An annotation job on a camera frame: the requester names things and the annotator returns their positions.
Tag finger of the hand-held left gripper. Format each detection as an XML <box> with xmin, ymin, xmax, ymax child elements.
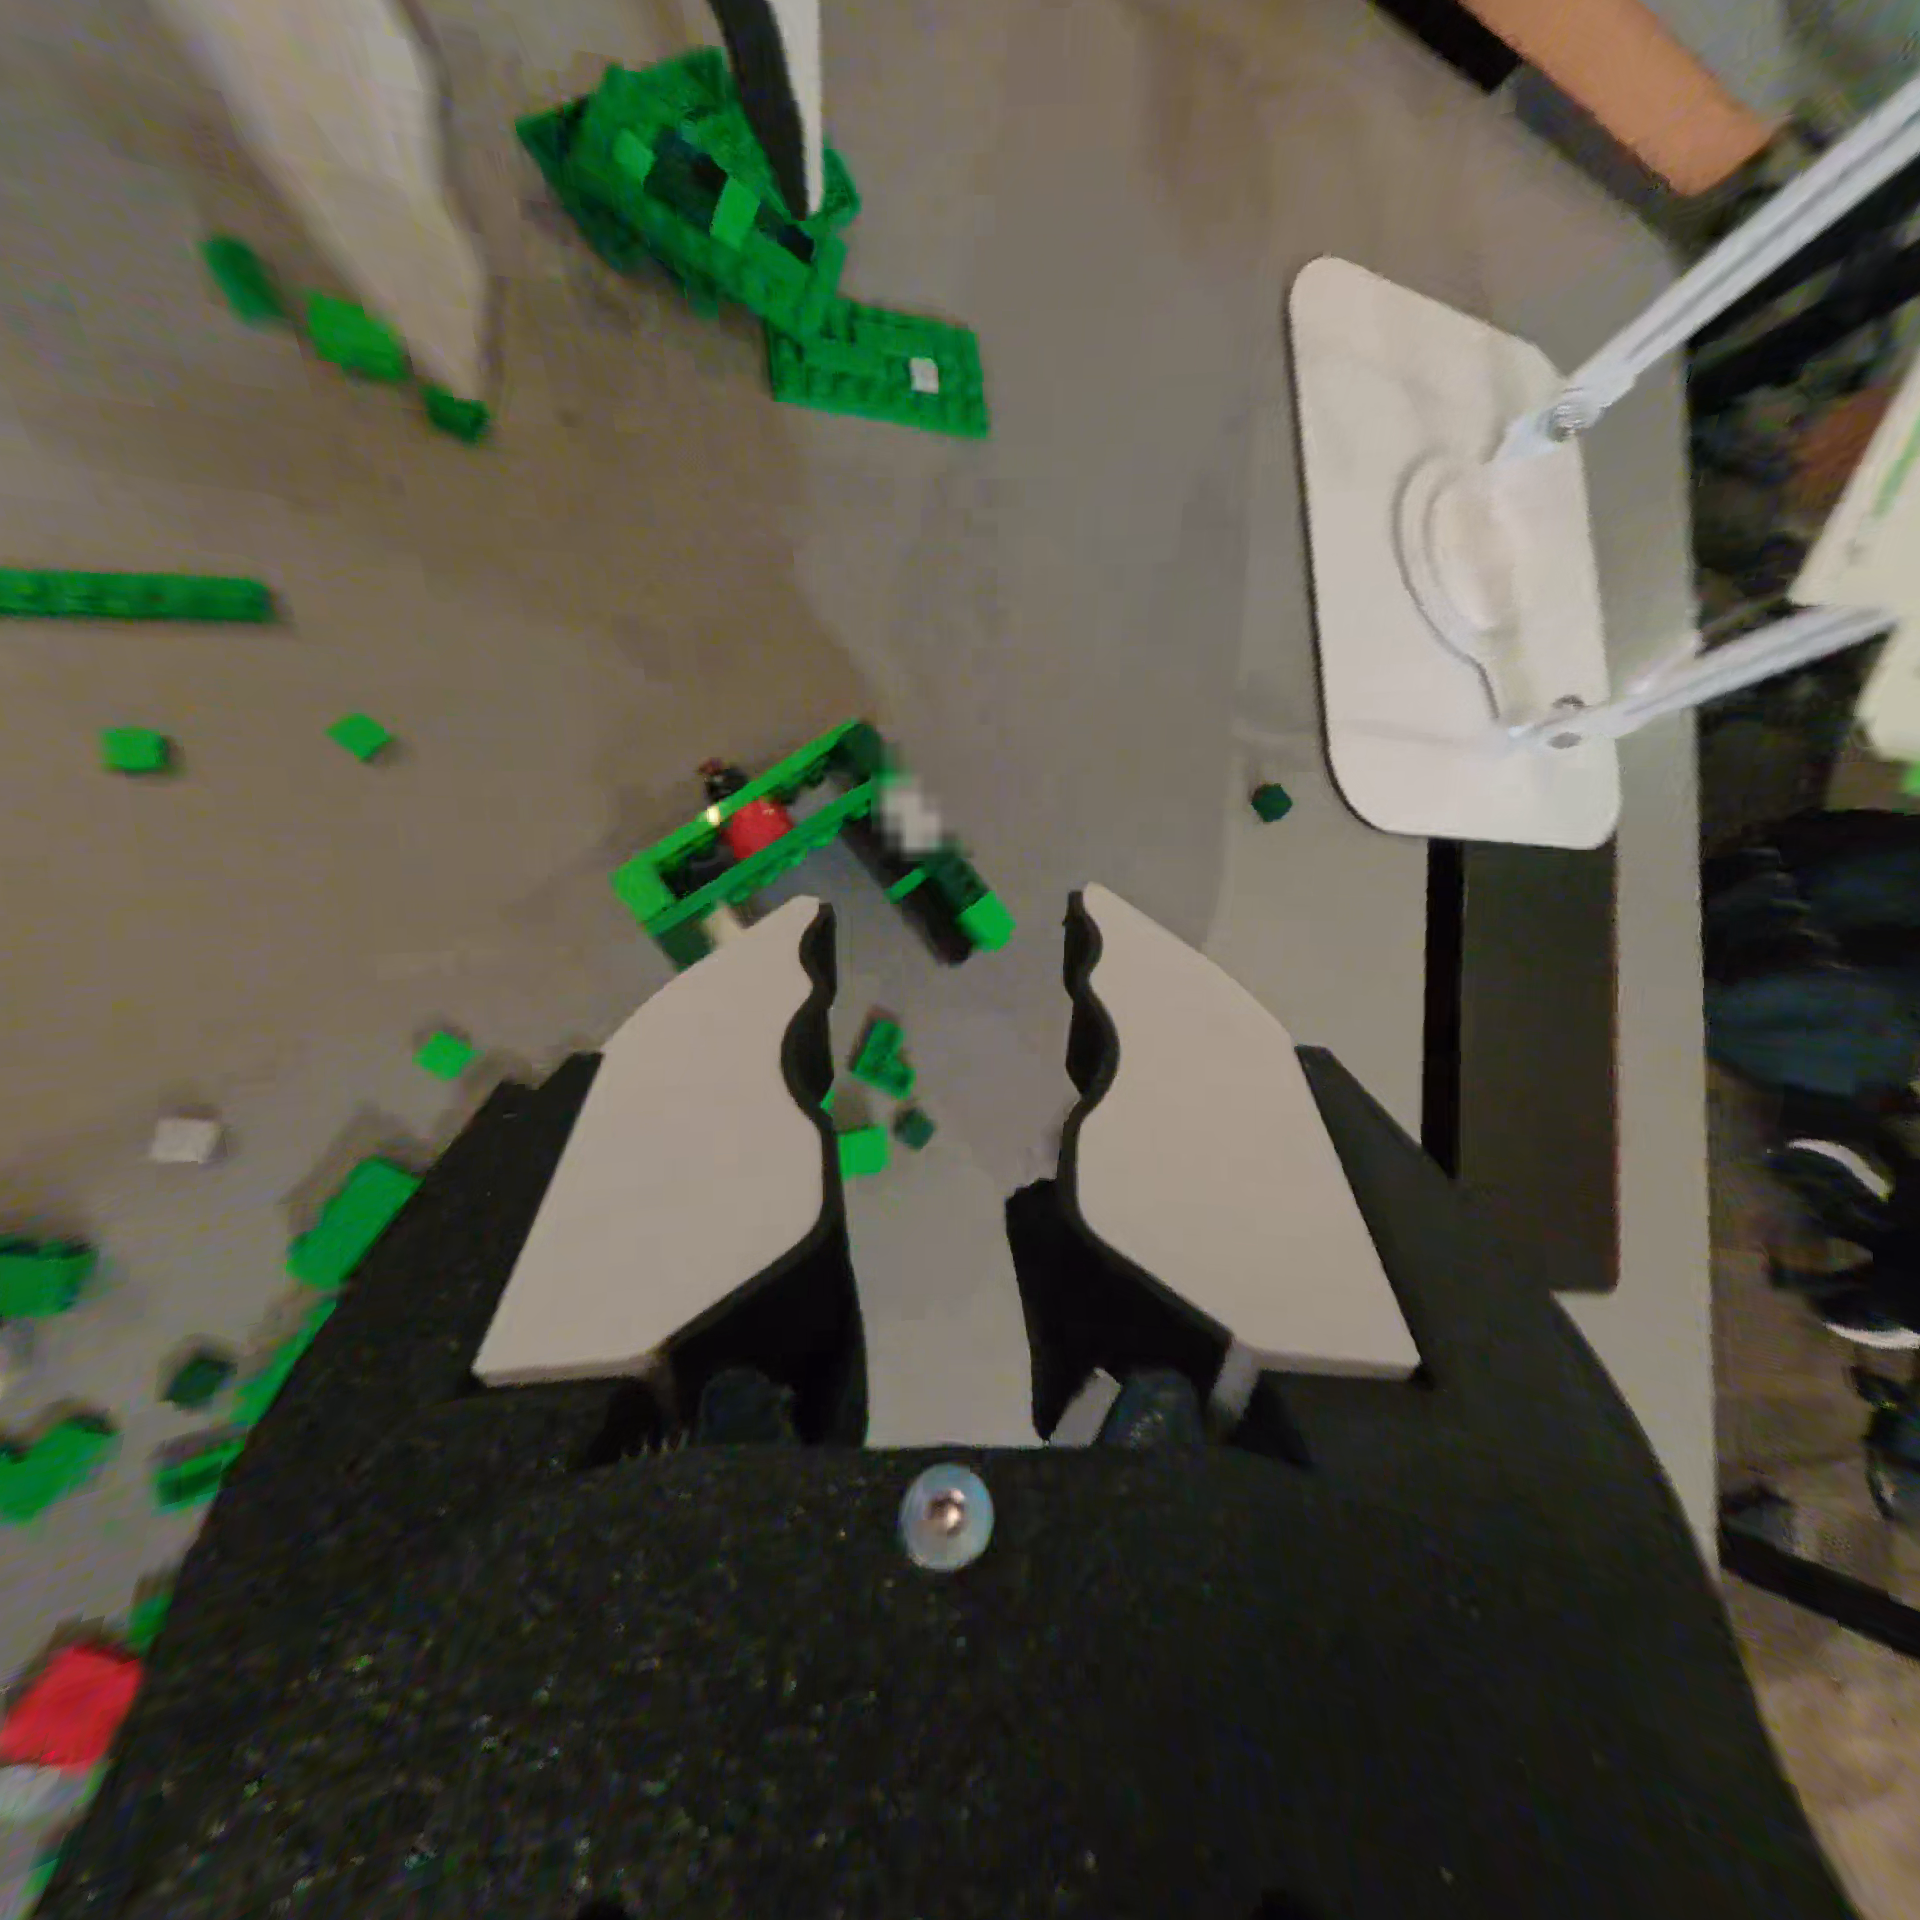
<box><xmin>704</xmin><ymin>0</ymin><xmax>829</xmax><ymax>225</ymax></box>
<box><xmin>151</xmin><ymin>0</ymin><xmax>494</xmax><ymax>400</ymax></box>

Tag red brick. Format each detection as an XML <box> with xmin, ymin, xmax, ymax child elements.
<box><xmin>0</xmin><ymin>1641</ymin><xmax>144</xmax><ymax>1771</ymax></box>

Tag long green plate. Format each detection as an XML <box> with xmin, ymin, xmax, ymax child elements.
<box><xmin>0</xmin><ymin>568</ymin><xmax>277</xmax><ymax>624</ymax></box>

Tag black desk cable tray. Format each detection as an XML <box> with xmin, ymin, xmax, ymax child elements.
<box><xmin>1422</xmin><ymin>838</ymin><xmax>1625</xmax><ymax>1296</ymax></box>

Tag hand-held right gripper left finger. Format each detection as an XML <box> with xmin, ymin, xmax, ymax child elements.
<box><xmin>470</xmin><ymin>897</ymin><xmax>867</xmax><ymax>1444</ymax></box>

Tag open instruction booklet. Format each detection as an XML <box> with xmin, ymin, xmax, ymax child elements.
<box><xmin>1792</xmin><ymin>391</ymin><xmax>1920</xmax><ymax>798</ymax></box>

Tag black sneaker with white sole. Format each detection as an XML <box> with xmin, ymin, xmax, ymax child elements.
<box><xmin>1769</xmin><ymin>1137</ymin><xmax>1920</xmax><ymax>1220</ymax></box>
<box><xmin>1814</xmin><ymin>1276</ymin><xmax>1920</xmax><ymax>1354</ymax></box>

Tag green brick frame model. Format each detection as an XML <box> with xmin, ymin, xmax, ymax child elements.
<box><xmin>613</xmin><ymin>720</ymin><xmax>1017</xmax><ymax>975</ymax></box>

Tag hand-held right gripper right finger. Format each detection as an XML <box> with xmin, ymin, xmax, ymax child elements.
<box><xmin>1001</xmin><ymin>883</ymin><xmax>1423</xmax><ymax>1444</ymax></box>

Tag green brick slab assembly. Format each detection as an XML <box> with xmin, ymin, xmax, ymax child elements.
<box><xmin>517</xmin><ymin>46</ymin><xmax>864</xmax><ymax>339</ymax></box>

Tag green bricks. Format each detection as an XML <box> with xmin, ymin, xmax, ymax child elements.
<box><xmin>0</xmin><ymin>232</ymin><xmax>940</xmax><ymax>1652</ymax></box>

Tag wooden-edged grey desk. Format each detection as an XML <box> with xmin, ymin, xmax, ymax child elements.
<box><xmin>1372</xmin><ymin>0</ymin><xmax>1920</xmax><ymax>203</ymax></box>

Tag white book stand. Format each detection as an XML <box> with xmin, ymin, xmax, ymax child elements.
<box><xmin>1286</xmin><ymin>66</ymin><xmax>1920</xmax><ymax>852</ymax></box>

